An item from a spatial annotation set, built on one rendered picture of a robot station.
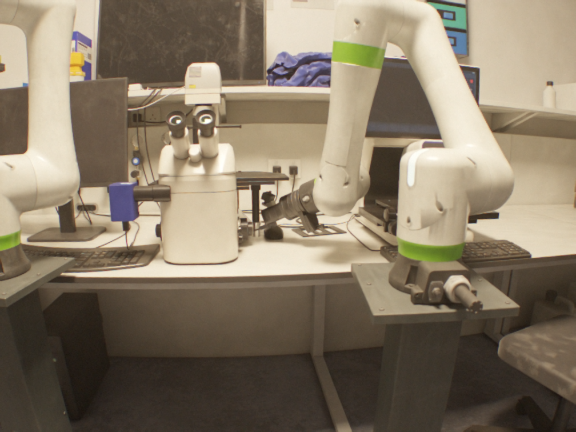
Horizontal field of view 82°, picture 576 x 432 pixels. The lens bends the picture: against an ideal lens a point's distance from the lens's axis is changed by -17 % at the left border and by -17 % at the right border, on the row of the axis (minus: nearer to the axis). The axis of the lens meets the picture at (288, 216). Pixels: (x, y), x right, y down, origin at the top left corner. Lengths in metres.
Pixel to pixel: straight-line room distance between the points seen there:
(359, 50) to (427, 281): 0.48
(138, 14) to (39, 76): 0.87
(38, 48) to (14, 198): 0.34
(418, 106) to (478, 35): 1.05
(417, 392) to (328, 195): 0.47
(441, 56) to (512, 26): 1.60
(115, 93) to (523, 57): 2.10
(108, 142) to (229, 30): 0.70
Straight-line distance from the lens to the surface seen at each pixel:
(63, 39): 0.99
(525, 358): 1.25
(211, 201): 0.96
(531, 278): 2.50
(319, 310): 1.82
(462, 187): 0.68
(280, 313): 1.92
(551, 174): 2.42
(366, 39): 0.84
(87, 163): 1.33
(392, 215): 1.11
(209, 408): 1.70
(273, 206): 1.15
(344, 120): 0.86
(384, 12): 0.86
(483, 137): 0.83
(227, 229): 0.98
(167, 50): 1.68
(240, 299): 1.88
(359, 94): 0.85
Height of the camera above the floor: 1.06
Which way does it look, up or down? 11 degrees down
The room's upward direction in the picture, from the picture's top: straight up
